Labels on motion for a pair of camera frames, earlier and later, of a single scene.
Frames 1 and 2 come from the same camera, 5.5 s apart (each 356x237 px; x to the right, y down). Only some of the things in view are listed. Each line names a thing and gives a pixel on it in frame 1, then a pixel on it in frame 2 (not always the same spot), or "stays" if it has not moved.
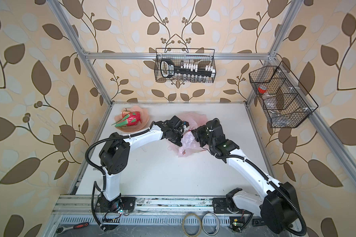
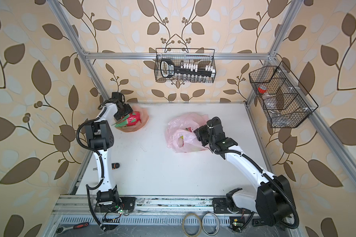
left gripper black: (179, 143) → (127, 109)
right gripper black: (197, 132) stays
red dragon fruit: (131, 119) stays
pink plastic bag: (190, 145) stays
